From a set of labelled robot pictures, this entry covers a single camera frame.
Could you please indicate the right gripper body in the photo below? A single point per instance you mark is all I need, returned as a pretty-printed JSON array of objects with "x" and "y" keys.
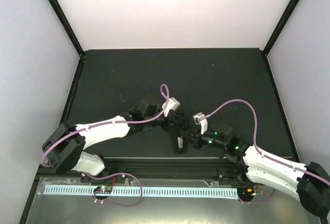
[{"x": 198, "y": 143}]

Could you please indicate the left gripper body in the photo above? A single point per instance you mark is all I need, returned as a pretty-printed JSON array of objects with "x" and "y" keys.
[{"x": 165, "y": 125}]

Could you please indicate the black sneaker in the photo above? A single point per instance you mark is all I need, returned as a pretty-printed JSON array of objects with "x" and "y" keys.
[{"x": 179, "y": 145}]

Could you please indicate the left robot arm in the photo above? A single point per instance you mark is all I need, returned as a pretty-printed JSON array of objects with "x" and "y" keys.
[{"x": 64, "y": 150}]

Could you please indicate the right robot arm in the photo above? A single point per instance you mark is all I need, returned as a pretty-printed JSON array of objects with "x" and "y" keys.
[{"x": 308, "y": 184}]

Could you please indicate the right controller board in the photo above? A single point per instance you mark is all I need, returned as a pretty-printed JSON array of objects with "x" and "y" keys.
[{"x": 250, "y": 191}]

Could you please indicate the controller board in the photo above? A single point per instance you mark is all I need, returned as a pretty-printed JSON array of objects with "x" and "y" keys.
[
  {"x": 250, "y": 191},
  {"x": 102, "y": 190}
]

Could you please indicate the left controller board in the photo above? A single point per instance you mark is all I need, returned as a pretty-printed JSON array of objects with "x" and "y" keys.
[{"x": 102, "y": 190}]

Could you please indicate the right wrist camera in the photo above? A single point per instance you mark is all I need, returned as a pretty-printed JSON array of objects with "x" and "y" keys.
[{"x": 201, "y": 119}]

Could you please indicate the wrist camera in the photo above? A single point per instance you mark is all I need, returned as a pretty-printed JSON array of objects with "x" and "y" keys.
[
  {"x": 173, "y": 104},
  {"x": 201, "y": 119}
]

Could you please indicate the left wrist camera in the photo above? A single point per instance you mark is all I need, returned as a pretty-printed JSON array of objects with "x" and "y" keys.
[{"x": 173, "y": 104}]

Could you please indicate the black aluminium rail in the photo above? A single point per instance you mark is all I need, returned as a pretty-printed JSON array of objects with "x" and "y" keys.
[{"x": 222, "y": 171}]

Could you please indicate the white slotted cable duct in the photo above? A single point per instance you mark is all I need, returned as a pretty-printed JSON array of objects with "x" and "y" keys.
[{"x": 146, "y": 191}]

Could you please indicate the right frame post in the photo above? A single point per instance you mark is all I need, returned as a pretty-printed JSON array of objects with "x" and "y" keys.
[{"x": 291, "y": 6}]

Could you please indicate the frame post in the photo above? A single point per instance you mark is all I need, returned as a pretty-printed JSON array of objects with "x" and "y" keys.
[
  {"x": 66, "y": 26},
  {"x": 291, "y": 6}
]

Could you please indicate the left frame post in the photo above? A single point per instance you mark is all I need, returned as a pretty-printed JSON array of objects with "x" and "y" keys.
[{"x": 66, "y": 26}]

